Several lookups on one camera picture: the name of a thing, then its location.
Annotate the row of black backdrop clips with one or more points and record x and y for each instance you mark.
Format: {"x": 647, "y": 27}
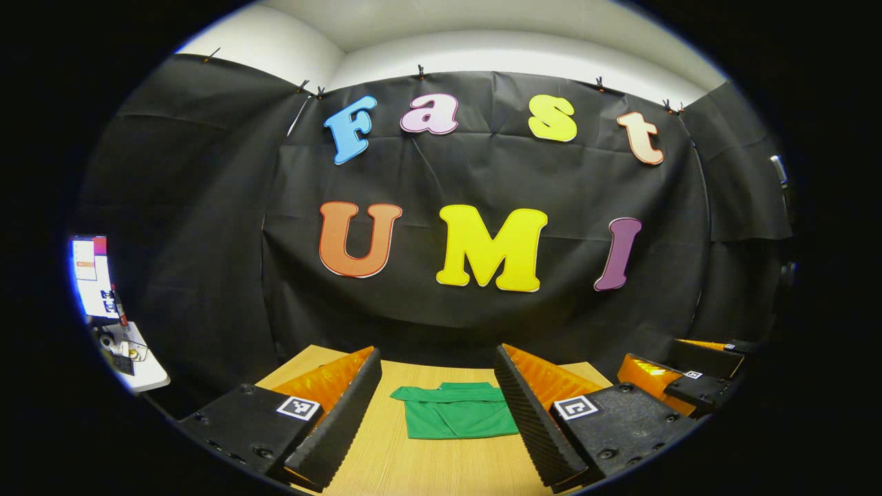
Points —
{"x": 420, "y": 71}

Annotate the black backdrop cloth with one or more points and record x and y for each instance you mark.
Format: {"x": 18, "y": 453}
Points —
{"x": 427, "y": 165}

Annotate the green polo T-shirt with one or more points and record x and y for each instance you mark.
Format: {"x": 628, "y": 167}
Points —
{"x": 458, "y": 417}

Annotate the computer monitor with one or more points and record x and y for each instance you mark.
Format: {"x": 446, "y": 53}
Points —
{"x": 89, "y": 275}

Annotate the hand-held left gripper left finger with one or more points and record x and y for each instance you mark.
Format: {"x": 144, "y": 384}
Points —
{"x": 341, "y": 420}

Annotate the white side table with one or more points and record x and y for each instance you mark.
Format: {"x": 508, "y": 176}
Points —
{"x": 141, "y": 368}

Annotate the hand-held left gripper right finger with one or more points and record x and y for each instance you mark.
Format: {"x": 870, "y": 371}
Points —
{"x": 530, "y": 420}

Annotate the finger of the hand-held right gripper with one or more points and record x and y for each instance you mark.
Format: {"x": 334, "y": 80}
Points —
{"x": 710, "y": 358}
{"x": 703, "y": 390}

